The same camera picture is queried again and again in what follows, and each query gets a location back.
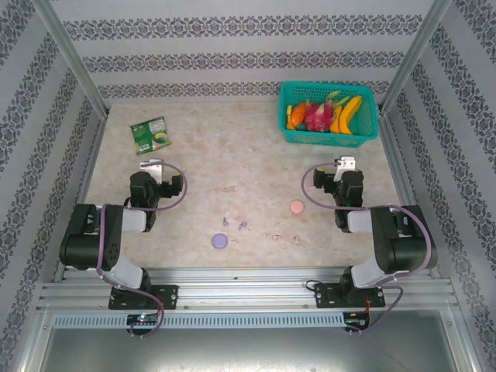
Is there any green snack packet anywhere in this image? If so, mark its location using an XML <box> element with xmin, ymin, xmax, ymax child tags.
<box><xmin>129</xmin><ymin>115</ymin><xmax>173</xmax><ymax>156</ymax></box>

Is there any teal plastic basket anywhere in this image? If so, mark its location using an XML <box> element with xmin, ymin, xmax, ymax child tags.
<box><xmin>278</xmin><ymin>80</ymin><xmax>379</xmax><ymax>149</ymax></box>

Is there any yellow toy banana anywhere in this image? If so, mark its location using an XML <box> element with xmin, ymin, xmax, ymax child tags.
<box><xmin>337</xmin><ymin>95</ymin><xmax>363</xmax><ymax>136</ymax></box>

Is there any pink toy dragon fruit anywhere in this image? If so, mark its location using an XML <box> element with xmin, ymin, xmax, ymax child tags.
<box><xmin>303</xmin><ymin>91</ymin><xmax>350</xmax><ymax>133</ymax></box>

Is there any orange toy fruit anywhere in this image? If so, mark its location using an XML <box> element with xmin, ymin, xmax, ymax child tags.
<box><xmin>290</xmin><ymin>103</ymin><xmax>309</xmax><ymax>127</ymax></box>

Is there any metal sheet panel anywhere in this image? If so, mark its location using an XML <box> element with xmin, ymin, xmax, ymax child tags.
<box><xmin>22</xmin><ymin>309</ymin><xmax>477</xmax><ymax>372</ymax></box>

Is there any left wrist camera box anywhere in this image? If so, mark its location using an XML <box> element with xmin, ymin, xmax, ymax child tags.
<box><xmin>139</xmin><ymin>158</ymin><xmax>164</xmax><ymax>185</ymax></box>

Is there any aluminium frame side rail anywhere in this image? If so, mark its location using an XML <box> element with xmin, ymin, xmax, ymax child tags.
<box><xmin>377</xmin><ymin>110</ymin><xmax>441</xmax><ymax>278</ymax></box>
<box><xmin>53</xmin><ymin>115</ymin><xmax>109</xmax><ymax>284</ymax></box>

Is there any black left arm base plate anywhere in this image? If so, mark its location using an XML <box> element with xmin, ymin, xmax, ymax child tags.
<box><xmin>108</xmin><ymin>284</ymin><xmax>179</xmax><ymax>311</ymax></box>

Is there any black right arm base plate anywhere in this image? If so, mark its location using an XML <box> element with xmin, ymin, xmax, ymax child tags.
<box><xmin>314</xmin><ymin>281</ymin><xmax>387</xmax><ymax>309</ymax></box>

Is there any aluminium mounting rail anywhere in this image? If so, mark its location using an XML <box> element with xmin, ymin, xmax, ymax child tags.
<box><xmin>36</xmin><ymin>267</ymin><xmax>458</xmax><ymax>313</ymax></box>

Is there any aluminium frame post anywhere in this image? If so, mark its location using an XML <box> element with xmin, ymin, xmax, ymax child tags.
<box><xmin>377</xmin><ymin>0</ymin><xmax>453</xmax><ymax>113</ymax></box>
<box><xmin>33</xmin><ymin>0</ymin><xmax>112</xmax><ymax>117</ymax></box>

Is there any slotted grey cable duct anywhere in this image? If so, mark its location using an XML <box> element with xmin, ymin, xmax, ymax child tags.
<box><xmin>52</xmin><ymin>312</ymin><xmax>346</xmax><ymax>329</ymax></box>

